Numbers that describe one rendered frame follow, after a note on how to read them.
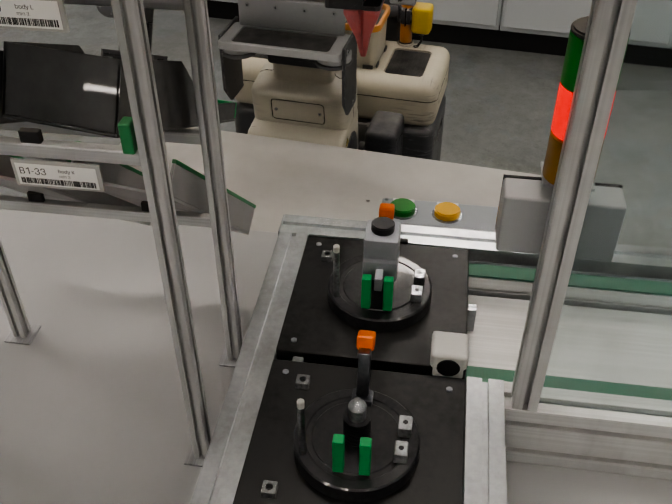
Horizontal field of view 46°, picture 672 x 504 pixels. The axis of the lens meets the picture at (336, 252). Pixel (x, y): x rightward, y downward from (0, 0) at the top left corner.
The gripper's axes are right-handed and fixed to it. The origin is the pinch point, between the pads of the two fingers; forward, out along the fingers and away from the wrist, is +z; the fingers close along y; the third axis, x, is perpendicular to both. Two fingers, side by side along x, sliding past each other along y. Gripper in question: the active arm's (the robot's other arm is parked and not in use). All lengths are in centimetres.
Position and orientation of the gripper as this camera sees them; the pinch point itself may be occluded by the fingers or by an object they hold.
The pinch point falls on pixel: (363, 49)
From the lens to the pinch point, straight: 110.3
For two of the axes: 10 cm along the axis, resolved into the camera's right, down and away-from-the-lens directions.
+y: 9.9, 0.9, -1.3
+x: 1.6, -6.0, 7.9
